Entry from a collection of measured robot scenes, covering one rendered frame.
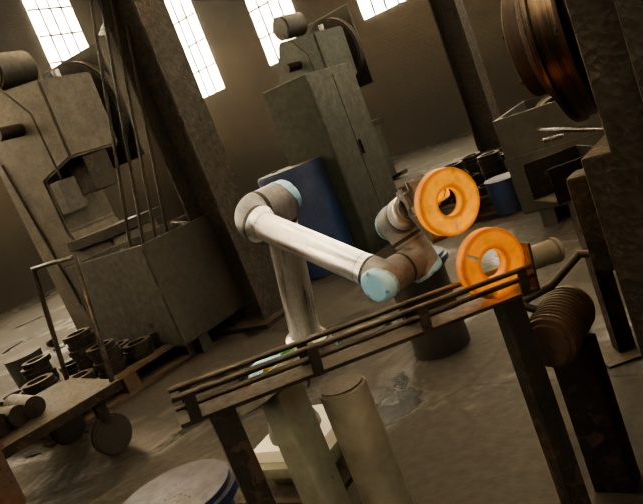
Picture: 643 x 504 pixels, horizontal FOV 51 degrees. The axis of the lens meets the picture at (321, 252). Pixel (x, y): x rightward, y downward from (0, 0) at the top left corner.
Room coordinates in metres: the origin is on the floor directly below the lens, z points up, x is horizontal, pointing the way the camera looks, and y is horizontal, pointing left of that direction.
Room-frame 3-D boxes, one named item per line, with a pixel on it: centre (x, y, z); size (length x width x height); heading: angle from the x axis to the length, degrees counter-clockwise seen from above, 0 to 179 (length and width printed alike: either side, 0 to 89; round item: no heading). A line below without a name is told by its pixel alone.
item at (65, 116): (6.90, 1.93, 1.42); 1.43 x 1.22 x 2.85; 57
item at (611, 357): (2.26, -0.88, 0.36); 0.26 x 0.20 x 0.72; 177
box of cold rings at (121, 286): (5.01, 0.99, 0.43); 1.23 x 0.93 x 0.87; 140
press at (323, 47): (9.95, -0.99, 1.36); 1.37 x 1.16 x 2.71; 42
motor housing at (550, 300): (1.53, -0.47, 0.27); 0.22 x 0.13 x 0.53; 142
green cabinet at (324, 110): (5.68, -0.42, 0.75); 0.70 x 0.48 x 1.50; 142
